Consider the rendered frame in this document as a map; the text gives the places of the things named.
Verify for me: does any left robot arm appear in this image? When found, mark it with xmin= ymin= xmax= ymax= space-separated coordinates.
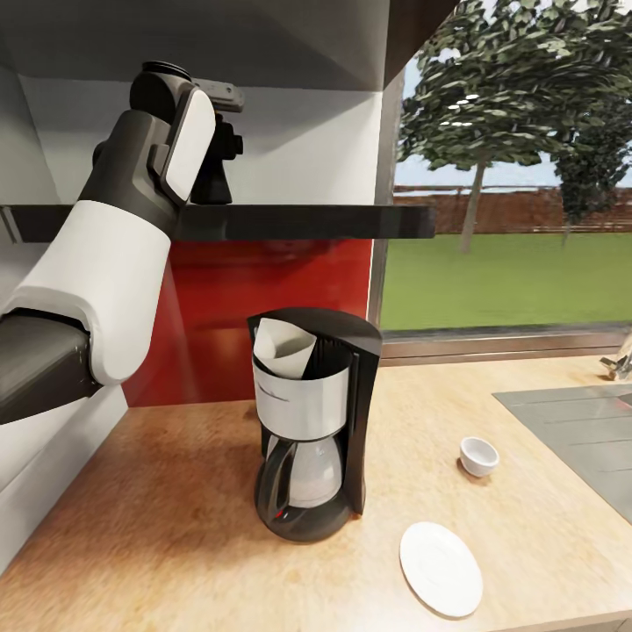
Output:
xmin=0 ymin=61 xmax=245 ymax=492

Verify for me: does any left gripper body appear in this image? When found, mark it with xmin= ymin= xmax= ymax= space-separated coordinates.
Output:
xmin=205 ymin=122 xmax=235 ymax=161

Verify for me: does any paper coffee filter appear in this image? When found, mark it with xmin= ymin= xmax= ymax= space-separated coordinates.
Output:
xmin=254 ymin=318 xmax=317 ymax=380

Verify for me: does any bottle of coffee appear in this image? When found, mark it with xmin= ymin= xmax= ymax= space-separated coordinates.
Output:
xmin=189 ymin=110 xmax=233 ymax=205

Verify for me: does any coffee cup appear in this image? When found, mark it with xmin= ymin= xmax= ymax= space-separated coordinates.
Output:
xmin=459 ymin=437 xmax=499 ymax=477

